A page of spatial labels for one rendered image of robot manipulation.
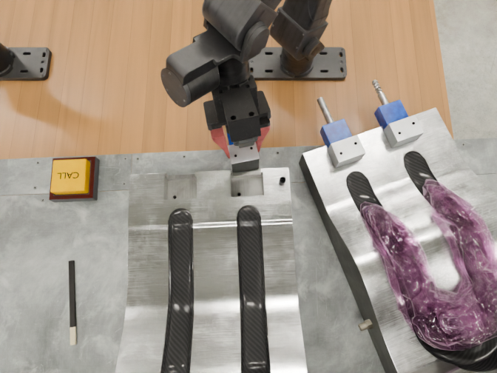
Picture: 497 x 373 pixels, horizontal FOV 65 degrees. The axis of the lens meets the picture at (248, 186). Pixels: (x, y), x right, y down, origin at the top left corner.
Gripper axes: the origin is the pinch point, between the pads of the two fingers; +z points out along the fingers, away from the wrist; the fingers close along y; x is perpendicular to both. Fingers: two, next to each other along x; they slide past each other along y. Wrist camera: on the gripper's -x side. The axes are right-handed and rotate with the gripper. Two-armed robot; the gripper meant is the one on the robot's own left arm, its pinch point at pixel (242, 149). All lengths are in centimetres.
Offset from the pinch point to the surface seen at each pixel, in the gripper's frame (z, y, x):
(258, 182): 2.0, 1.3, -6.8
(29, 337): 15.5, -41.7, -18.2
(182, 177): -0.6, -11.1, -4.7
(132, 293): 6.9, -21.6, -19.6
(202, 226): 2.7, -9.2, -13.1
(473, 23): 41, 119, 101
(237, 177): 1.2, -2.1, -5.5
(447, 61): 48, 101, 87
